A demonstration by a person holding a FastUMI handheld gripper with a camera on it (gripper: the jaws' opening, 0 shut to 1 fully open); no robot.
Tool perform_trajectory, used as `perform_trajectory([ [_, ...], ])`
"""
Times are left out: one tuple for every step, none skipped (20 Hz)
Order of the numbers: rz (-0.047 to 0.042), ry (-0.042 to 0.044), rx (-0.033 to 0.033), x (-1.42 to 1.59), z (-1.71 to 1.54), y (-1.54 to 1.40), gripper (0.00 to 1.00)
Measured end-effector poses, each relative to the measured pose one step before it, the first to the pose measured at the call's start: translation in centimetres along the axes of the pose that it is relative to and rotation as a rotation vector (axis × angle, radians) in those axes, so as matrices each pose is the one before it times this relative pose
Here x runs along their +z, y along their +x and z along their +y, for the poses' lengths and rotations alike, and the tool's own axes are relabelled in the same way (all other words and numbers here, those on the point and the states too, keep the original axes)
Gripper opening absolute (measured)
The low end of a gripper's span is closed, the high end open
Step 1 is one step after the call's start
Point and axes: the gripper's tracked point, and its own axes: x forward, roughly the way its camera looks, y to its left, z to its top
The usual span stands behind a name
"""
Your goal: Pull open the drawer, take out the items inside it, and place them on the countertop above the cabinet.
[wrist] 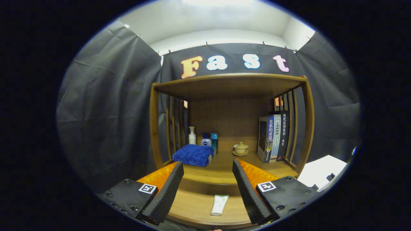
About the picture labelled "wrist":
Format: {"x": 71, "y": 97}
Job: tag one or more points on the wooden countertop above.
{"x": 221, "y": 170}

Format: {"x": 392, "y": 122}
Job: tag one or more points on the black spine book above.
{"x": 283, "y": 134}

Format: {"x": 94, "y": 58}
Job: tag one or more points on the wooden cabinet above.
{"x": 228, "y": 118}

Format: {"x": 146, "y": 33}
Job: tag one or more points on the white bottle with blue cap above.
{"x": 206, "y": 141}

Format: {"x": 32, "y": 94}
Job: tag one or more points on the ceiling light panel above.
{"x": 218, "y": 1}

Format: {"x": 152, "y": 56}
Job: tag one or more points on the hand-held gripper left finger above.
{"x": 165, "y": 195}

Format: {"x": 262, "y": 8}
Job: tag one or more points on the white pump bottle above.
{"x": 192, "y": 138}

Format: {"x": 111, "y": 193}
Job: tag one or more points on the blue folded towel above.
{"x": 192, "y": 155}

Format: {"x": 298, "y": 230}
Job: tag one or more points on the wooden drawer with black knob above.
{"x": 196, "y": 208}

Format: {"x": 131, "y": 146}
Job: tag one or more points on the light grey spine book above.
{"x": 276, "y": 138}

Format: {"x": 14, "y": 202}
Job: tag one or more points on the beige lidded teacup with saucer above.
{"x": 240, "y": 149}

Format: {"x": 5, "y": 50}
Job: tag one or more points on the teal bottle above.
{"x": 214, "y": 141}

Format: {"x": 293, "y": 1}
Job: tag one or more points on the white tube with green print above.
{"x": 219, "y": 205}

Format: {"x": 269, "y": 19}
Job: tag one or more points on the black backdrop cloth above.
{"x": 106, "y": 112}

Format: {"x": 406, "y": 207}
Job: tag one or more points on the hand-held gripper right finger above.
{"x": 250, "y": 195}

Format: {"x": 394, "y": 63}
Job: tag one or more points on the white box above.
{"x": 321, "y": 170}

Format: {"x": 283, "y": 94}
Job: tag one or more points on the blue spine book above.
{"x": 268, "y": 138}

